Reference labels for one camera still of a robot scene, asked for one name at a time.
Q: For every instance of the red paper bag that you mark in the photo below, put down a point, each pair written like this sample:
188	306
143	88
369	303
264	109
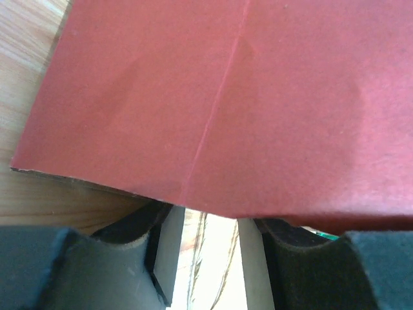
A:
299	110

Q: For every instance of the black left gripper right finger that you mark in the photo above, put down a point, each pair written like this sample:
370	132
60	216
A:
286	267

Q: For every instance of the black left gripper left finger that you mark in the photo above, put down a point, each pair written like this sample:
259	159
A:
130	264

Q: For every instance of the orange Fox's fruits candy bag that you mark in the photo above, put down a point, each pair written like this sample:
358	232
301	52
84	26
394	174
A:
209	271

